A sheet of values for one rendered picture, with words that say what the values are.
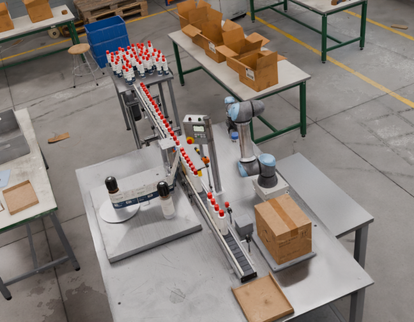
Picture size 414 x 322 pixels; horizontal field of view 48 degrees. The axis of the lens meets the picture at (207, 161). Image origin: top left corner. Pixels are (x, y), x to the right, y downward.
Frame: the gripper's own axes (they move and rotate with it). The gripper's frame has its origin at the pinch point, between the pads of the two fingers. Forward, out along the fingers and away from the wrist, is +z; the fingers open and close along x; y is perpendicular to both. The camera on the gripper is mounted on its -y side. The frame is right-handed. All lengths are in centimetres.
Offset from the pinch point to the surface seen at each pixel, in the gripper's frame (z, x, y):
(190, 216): 12, 66, -54
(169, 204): -1, 77, -48
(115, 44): 68, -2, 433
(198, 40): 15, -68, 231
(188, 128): -43, 47, -29
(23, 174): 20, 170, 88
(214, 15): -8, -96, 236
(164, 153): -7, 60, 4
